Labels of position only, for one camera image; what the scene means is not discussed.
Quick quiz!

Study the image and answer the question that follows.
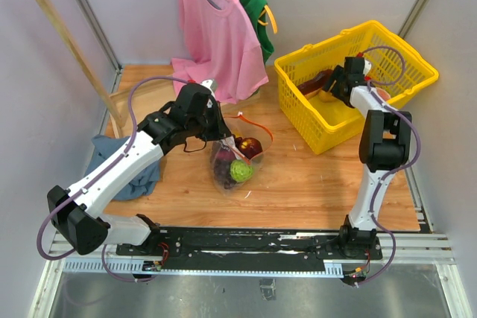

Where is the clear zip top bag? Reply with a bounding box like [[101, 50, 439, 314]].
[[209, 112, 274, 195]]

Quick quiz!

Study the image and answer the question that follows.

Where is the green custard apple toy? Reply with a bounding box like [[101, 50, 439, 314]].
[[230, 159, 254, 182]]

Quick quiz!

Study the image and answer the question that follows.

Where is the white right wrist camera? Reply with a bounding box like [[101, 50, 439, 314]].
[[357, 52, 372, 82]]

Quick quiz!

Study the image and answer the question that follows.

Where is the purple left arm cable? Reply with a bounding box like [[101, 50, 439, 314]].
[[36, 75, 195, 284]]

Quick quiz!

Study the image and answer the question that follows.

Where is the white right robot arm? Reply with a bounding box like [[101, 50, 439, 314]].
[[324, 56, 411, 258]]

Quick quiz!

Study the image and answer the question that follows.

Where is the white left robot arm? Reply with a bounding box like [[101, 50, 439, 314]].
[[47, 79, 232, 255]]

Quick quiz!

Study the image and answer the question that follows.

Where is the watermelon slice toy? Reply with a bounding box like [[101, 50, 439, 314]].
[[376, 88, 391, 102]]

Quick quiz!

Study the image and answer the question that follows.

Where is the pink t-shirt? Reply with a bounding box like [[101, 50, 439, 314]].
[[171, 0, 268, 104]]

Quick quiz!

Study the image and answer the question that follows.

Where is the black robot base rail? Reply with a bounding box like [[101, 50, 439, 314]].
[[116, 226, 382, 273]]

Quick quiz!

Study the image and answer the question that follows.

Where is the yellow plastic basket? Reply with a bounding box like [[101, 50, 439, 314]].
[[274, 20, 439, 154]]

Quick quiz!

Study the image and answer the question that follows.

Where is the dark purple eggplant toy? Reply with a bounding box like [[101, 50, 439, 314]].
[[235, 137, 263, 159]]

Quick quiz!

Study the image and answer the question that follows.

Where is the yellow round fruit toy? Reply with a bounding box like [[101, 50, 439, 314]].
[[318, 90, 336, 103]]

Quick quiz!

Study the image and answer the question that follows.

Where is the dark purple grape bunch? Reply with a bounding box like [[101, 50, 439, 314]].
[[212, 146, 237, 190]]

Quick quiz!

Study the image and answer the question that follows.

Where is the green t-shirt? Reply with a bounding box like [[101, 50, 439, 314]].
[[239, 0, 275, 63]]

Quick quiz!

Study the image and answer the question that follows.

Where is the blue cloth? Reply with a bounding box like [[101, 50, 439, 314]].
[[85, 135, 160, 201]]

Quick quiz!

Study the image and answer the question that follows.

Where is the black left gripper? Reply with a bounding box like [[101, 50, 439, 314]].
[[188, 101, 233, 141]]

